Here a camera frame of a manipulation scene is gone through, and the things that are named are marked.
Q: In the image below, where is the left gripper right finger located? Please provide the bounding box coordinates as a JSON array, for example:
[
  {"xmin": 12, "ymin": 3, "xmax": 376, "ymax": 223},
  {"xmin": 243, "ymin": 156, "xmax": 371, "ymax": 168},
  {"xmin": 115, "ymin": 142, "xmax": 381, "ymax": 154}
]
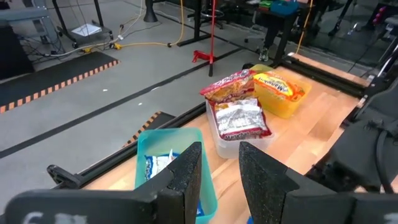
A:
[{"xmin": 238, "ymin": 141, "xmax": 312, "ymax": 224}]

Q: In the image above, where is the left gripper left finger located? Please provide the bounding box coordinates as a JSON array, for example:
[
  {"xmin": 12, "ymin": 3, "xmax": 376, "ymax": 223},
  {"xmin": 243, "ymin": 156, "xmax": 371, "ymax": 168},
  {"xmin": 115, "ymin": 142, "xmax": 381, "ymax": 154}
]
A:
[{"xmin": 133, "ymin": 141, "xmax": 203, "ymax": 224}]

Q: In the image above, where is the blue soy sauce ramen packet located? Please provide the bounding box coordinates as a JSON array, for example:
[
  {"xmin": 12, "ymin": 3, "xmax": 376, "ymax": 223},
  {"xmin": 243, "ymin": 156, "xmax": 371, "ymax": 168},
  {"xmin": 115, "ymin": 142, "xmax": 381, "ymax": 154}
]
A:
[
  {"xmin": 143, "ymin": 148, "xmax": 175, "ymax": 182},
  {"xmin": 195, "ymin": 200, "xmax": 206, "ymax": 218}
]

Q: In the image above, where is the red beef ramen packet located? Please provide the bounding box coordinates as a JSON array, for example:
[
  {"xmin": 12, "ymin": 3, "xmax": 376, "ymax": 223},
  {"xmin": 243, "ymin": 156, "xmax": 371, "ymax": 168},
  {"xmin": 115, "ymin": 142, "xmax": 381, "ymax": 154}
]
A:
[
  {"xmin": 213, "ymin": 97, "xmax": 273, "ymax": 141},
  {"xmin": 200, "ymin": 68, "xmax": 258, "ymax": 104}
]

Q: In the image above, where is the orange chicken ramen packet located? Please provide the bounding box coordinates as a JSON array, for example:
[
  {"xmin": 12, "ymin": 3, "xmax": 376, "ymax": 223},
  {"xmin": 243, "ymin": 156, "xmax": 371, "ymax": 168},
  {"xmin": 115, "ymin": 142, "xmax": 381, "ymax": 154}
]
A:
[{"xmin": 253, "ymin": 70, "xmax": 306, "ymax": 103}]

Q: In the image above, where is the teal plastic bin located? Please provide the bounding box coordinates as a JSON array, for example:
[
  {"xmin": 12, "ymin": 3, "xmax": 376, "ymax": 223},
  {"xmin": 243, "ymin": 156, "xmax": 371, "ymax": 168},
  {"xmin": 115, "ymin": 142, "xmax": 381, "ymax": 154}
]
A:
[{"xmin": 134, "ymin": 127, "xmax": 218, "ymax": 224}]

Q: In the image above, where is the clear plastic bin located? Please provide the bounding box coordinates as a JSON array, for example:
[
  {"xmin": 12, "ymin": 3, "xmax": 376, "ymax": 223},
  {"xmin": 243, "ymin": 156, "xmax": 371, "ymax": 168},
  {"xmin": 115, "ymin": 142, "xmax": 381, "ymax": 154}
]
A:
[{"xmin": 205, "ymin": 99, "xmax": 276, "ymax": 160}]

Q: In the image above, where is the black mat with hazard stripes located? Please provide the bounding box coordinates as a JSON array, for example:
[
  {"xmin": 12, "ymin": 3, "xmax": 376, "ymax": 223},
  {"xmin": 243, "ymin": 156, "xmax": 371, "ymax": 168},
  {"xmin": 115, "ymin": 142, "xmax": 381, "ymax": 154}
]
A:
[
  {"xmin": 123, "ymin": 111, "xmax": 177, "ymax": 147},
  {"xmin": 0, "ymin": 51, "xmax": 121, "ymax": 114}
]

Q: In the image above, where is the yellow plastic bin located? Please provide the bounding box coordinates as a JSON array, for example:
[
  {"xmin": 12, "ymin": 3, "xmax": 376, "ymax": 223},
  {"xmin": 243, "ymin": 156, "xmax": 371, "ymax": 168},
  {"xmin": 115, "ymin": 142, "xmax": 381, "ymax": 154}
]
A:
[{"xmin": 250, "ymin": 63, "xmax": 313, "ymax": 119}]

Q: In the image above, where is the red floor stand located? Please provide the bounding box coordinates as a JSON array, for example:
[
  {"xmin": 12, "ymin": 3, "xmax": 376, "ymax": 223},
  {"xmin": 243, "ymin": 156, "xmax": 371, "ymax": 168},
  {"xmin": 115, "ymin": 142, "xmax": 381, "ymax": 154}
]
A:
[{"xmin": 192, "ymin": 0, "xmax": 218, "ymax": 78}]

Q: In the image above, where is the person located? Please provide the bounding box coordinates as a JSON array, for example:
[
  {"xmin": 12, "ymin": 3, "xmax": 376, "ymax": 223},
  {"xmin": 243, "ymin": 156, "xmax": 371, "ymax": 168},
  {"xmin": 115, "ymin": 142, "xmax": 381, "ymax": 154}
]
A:
[{"xmin": 257, "ymin": 14, "xmax": 284, "ymax": 62}]

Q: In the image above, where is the blue storage bin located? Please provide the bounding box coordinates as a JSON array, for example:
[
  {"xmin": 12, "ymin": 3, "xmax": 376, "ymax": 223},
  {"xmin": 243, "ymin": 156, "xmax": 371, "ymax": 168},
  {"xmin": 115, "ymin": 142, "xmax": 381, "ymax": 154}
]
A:
[{"xmin": 269, "ymin": 0, "xmax": 300, "ymax": 16}]

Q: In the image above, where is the black stand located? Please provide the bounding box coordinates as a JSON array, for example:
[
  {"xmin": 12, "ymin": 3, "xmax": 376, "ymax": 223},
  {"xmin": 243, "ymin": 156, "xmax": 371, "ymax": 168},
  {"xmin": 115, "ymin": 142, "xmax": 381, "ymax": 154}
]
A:
[{"xmin": 176, "ymin": 0, "xmax": 226, "ymax": 48}]

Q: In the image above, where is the black cart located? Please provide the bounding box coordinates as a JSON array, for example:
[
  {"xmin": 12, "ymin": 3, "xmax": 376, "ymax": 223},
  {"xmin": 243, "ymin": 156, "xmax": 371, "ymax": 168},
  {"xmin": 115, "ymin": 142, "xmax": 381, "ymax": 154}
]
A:
[{"xmin": 51, "ymin": 0, "xmax": 114, "ymax": 49}]

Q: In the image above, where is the black cone base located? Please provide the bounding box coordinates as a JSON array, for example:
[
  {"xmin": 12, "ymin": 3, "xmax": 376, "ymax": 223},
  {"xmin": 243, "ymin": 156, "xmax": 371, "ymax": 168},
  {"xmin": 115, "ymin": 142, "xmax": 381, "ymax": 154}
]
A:
[{"xmin": 142, "ymin": 0, "xmax": 159, "ymax": 23}]

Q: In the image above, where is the white paper sheet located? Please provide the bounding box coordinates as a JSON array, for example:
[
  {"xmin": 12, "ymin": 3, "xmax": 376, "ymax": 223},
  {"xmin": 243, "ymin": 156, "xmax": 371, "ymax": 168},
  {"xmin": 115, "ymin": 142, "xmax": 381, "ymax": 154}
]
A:
[{"xmin": 70, "ymin": 23, "xmax": 103, "ymax": 37}]

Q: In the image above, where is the black cabinet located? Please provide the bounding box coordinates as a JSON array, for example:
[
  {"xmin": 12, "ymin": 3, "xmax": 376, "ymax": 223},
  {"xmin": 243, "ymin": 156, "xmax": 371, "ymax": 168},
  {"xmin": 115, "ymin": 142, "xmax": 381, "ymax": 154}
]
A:
[{"xmin": 0, "ymin": 23, "xmax": 35, "ymax": 81}]

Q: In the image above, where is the grey desk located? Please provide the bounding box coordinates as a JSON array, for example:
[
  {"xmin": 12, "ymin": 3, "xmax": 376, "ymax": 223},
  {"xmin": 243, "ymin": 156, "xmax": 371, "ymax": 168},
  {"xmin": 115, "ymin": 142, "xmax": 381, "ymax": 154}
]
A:
[{"xmin": 0, "ymin": 6, "xmax": 60, "ymax": 44}]

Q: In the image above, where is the yellow hanging cable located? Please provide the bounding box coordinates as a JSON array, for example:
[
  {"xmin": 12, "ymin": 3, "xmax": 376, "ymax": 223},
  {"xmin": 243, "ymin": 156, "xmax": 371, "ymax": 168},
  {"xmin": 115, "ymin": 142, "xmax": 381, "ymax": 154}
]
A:
[{"xmin": 294, "ymin": 0, "xmax": 314, "ymax": 54}]

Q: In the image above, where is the yellow floor cable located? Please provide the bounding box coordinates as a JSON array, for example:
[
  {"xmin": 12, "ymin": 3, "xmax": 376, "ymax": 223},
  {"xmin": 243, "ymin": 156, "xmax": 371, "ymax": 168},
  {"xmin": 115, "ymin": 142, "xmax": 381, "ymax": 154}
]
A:
[{"xmin": 79, "ymin": 0, "xmax": 187, "ymax": 53}]

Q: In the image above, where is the white floor cable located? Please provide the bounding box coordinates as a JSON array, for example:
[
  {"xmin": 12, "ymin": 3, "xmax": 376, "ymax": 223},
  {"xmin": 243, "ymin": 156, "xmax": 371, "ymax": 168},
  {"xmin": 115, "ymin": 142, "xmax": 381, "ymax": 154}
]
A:
[{"xmin": 46, "ymin": 0, "xmax": 147, "ymax": 58}]

